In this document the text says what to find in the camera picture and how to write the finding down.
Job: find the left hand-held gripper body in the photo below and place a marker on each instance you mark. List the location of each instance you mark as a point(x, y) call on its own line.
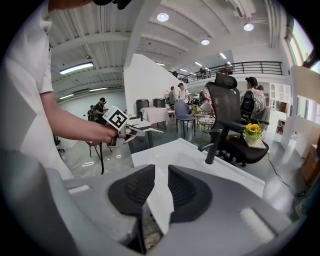
point(116, 118)

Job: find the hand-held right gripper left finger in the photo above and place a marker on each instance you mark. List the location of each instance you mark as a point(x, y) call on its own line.
point(105, 200)

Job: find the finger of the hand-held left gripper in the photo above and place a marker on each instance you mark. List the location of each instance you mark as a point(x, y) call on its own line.
point(133, 136)
point(137, 128)

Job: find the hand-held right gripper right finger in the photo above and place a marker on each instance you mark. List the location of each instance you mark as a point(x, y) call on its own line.
point(225, 220)

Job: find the person's left forearm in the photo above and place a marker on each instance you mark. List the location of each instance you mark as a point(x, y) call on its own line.
point(75, 125)

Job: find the person's left hand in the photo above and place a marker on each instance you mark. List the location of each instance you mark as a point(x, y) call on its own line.
point(110, 135)

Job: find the black barrel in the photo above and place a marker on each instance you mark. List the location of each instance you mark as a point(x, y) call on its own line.
point(142, 107)
point(159, 103)

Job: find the table with checkered cloth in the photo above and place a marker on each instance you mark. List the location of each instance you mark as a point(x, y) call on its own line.
point(155, 115)

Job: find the blue chair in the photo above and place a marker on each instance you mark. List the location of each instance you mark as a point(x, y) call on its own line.
point(183, 112)

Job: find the long tube ceiling light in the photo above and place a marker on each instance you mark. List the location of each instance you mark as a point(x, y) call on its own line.
point(76, 68)

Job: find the black faucet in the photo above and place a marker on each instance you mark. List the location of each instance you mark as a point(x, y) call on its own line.
point(212, 147)

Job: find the light wooden tray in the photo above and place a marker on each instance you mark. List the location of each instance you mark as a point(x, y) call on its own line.
point(260, 145)

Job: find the sunflower pot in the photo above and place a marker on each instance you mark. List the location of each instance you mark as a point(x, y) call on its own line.
point(252, 133)

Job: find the person's white shirt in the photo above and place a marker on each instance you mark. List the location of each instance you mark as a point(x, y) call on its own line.
point(25, 112)

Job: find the black office chair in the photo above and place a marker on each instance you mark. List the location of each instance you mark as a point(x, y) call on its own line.
point(230, 120)

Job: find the cardboard box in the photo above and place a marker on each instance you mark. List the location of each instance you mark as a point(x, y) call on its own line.
point(311, 165)

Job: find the round ceiling light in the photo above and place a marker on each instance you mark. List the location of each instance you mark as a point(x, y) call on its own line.
point(162, 17)
point(248, 26)
point(205, 42)

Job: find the black balcony railing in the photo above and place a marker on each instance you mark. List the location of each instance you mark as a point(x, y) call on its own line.
point(237, 70)

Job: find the white shelf unit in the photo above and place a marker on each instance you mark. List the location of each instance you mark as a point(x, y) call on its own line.
point(280, 107)

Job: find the black head-mounted camera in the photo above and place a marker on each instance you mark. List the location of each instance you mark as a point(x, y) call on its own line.
point(112, 3)

